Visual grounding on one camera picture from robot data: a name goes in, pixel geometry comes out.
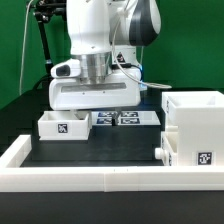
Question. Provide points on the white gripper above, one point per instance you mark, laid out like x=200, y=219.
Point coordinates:
x=68, y=92

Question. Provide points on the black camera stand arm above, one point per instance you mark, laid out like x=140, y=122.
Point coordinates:
x=44, y=10

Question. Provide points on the white drawer cabinet box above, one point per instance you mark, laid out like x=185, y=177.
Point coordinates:
x=198, y=119

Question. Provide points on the white marker tag plate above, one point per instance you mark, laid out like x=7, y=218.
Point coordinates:
x=125, y=118

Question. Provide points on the white front drawer tray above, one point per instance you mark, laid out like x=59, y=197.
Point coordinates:
x=167, y=152

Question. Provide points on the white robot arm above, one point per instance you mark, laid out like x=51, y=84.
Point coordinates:
x=96, y=27

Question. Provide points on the white drawer tray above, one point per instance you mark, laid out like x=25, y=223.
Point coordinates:
x=167, y=152
x=63, y=125

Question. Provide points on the white U-shaped border frame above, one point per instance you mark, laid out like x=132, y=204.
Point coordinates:
x=15, y=178

